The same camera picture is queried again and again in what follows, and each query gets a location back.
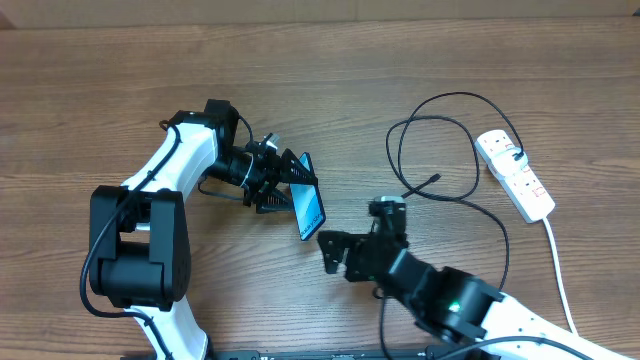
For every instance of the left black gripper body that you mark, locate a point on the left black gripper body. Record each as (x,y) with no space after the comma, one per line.
(264,173)

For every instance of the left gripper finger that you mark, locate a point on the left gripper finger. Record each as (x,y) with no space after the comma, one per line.
(292,171)
(270,199)

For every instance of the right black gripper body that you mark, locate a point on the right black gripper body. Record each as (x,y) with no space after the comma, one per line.
(362,273)

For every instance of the Samsung Galaxy smartphone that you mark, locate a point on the Samsung Galaxy smartphone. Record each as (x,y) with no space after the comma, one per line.
(308,208)

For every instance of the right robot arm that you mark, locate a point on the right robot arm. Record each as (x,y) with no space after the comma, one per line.
(453,306)

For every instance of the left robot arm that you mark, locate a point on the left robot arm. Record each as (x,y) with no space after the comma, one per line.
(139,260)

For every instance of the white USB charger adapter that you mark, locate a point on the white USB charger adapter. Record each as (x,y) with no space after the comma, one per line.
(508,163)

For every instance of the white power strip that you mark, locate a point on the white power strip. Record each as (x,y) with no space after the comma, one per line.
(524,189)

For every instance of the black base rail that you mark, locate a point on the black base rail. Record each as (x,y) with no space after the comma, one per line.
(429,352)

